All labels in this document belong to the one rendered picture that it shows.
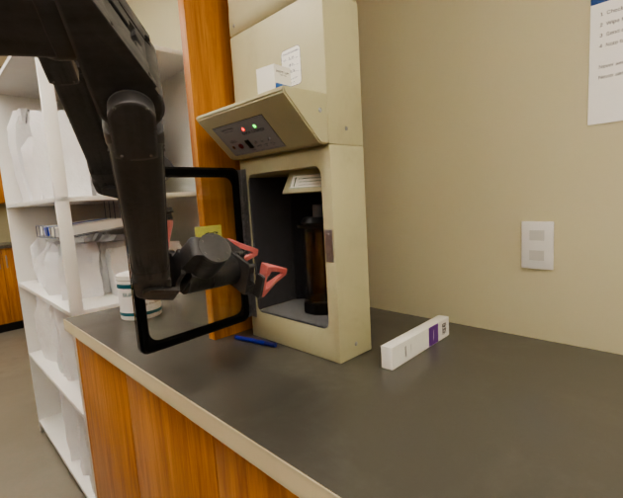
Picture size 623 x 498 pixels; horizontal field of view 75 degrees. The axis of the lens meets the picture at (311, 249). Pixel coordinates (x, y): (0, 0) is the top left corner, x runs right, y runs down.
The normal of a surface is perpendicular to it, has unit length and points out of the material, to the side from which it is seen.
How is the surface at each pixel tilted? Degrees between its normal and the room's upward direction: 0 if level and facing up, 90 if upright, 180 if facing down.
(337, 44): 90
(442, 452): 0
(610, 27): 90
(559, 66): 90
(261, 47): 90
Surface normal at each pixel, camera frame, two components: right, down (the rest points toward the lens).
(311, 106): 0.70, 0.05
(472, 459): -0.06, -0.99
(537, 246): -0.71, 0.13
